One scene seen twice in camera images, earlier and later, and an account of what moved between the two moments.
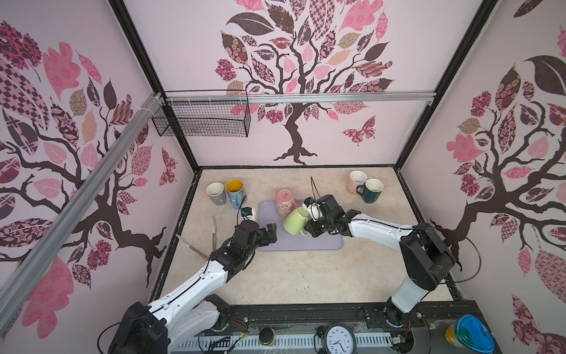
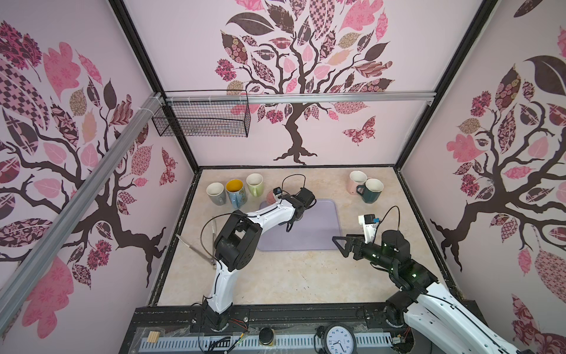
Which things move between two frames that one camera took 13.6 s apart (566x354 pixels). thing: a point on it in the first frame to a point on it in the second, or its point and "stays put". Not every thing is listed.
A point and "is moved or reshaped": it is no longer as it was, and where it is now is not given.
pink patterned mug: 357,178 stays put
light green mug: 295,221 is moved or reshaped
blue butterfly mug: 233,188 stays put
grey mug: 217,192 stays put
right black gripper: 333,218 to 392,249
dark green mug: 371,191 stays put
